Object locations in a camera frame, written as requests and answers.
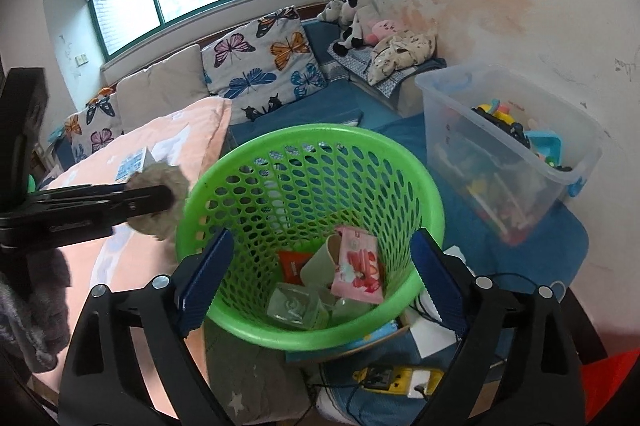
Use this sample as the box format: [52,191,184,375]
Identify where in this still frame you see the white tissue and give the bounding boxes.
[126,163,190,241]

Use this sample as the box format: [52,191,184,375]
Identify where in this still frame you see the clear plastic food tray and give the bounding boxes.
[266,283,330,331]

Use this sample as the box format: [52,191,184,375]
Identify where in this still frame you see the grey gloved left hand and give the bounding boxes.
[1,248,70,373]

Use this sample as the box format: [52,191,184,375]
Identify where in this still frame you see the peach pink table cloth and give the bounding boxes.
[29,95,234,420]

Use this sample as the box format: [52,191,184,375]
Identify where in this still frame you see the red plastic stool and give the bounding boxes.
[580,349,640,426]

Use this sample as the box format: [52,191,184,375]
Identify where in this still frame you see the butterfly print cushion left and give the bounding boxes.
[49,86,125,170]

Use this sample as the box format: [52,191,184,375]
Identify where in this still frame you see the butterfly print cushion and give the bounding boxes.
[49,86,125,170]
[201,5,328,125]

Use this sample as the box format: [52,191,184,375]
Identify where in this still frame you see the blue white milk carton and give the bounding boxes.
[114,147,155,183]

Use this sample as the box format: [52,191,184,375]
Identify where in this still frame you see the plain beige cushion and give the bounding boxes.
[116,44,209,133]

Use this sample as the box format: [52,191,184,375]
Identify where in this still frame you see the yellow power strip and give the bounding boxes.
[352,364,445,399]

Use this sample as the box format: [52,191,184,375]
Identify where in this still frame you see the red snack wrapper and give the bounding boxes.
[278,250,312,285]

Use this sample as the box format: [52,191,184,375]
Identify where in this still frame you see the blue sofa seat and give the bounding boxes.
[228,19,590,307]

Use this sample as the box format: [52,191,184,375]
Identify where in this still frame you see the white paper cup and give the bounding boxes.
[300,234,342,287]

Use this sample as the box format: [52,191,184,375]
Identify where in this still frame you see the green perforated plastic basket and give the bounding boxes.
[176,123,445,351]

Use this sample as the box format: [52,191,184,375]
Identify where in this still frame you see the clear plastic storage bin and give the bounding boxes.
[416,64,603,245]

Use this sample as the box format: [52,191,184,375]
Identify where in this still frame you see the butterfly print cushion centre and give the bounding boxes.
[201,5,328,125]

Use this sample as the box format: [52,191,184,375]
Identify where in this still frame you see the black white cow plush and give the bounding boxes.
[317,0,381,57]

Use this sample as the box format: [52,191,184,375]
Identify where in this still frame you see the pink plush toy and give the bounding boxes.
[363,19,404,46]

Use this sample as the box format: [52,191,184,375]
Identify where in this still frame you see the cream patterned crumpled cloth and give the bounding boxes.
[366,30,437,86]

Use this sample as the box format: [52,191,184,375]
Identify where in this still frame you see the white wall socket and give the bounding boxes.
[75,54,89,67]

